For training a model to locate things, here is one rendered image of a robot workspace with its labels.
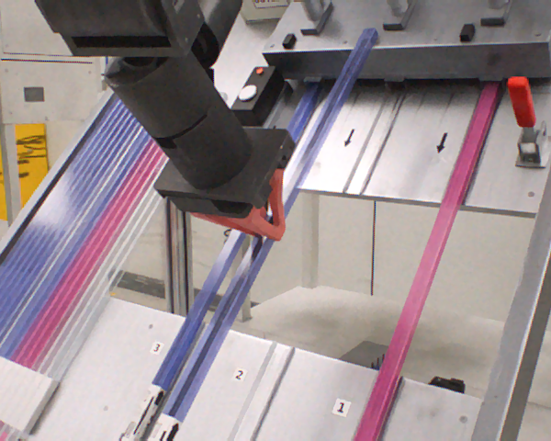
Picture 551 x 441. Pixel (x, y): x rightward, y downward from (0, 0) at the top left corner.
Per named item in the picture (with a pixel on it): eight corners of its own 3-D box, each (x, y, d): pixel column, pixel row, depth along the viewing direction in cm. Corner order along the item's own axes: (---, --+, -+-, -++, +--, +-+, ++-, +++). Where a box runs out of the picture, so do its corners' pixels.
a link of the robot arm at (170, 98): (80, 80, 39) (150, 65, 37) (122, 10, 43) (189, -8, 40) (141, 152, 44) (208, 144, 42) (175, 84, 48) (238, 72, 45)
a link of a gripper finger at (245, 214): (253, 198, 58) (202, 130, 52) (319, 206, 54) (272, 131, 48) (220, 260, 56) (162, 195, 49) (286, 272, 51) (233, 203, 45)
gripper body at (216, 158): (199, 141, 53) (151, 76, 48) (300, 145, 47) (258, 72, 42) (163, 202, 50) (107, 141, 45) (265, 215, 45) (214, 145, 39)
